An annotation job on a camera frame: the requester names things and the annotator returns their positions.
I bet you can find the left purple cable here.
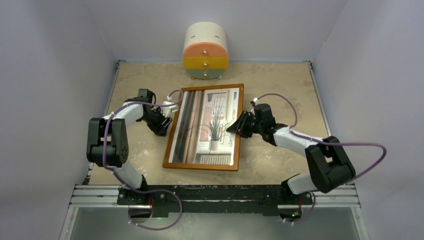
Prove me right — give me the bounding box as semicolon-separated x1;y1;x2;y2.
101;89;185;232

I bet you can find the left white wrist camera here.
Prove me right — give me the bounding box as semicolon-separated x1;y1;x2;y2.
160;95;179;118

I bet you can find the purple cable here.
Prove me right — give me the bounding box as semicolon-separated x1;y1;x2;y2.
101;89;185;232
251;92;388;226

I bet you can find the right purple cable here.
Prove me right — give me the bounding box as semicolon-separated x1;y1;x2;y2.
251;92;388;226

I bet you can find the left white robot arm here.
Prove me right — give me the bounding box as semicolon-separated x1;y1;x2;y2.
86;89;181;205

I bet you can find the plant photo print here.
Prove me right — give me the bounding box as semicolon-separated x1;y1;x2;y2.
168;87;241;167

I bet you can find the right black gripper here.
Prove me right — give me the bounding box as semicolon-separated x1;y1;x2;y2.
227;111;264;140

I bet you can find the aluminium rail frame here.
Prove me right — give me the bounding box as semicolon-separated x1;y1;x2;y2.
60;62;368;240

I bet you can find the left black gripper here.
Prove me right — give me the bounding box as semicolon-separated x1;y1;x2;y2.
140;107;172;136

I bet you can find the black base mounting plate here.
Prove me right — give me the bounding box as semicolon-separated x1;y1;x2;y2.
117;184;313;218

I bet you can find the round drawer cabinet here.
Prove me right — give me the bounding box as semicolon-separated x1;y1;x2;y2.
181;21;229;80

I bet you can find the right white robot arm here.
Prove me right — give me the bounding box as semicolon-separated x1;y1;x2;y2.
226;103;356;204

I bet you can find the wooden picture frame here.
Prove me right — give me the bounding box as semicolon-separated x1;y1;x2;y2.
162;83;245;172

